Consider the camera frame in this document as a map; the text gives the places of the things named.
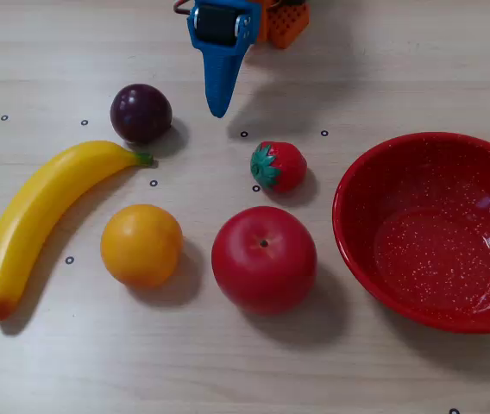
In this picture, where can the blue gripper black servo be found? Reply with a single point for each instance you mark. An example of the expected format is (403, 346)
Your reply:
(218, 31)

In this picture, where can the yellow orange peach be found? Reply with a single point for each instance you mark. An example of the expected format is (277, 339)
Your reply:
(141, 246)

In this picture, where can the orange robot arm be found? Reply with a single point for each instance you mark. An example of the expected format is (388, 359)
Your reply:
(261, 19)

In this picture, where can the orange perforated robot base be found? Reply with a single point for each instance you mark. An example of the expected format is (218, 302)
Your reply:
(288, 23)

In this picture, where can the red speckled bowl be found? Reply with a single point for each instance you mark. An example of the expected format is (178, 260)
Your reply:
(435, 241)

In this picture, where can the dark purple plum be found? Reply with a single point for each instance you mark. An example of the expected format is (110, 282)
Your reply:
(140, 113)

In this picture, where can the red strawberry green leaves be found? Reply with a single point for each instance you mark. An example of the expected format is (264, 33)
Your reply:
(281, 167)

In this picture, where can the red plastic apple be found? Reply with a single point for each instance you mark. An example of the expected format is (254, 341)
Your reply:
(264, 261)

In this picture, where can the yellow plastic banana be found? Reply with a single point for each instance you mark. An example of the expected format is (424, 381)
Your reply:
(33, 215)

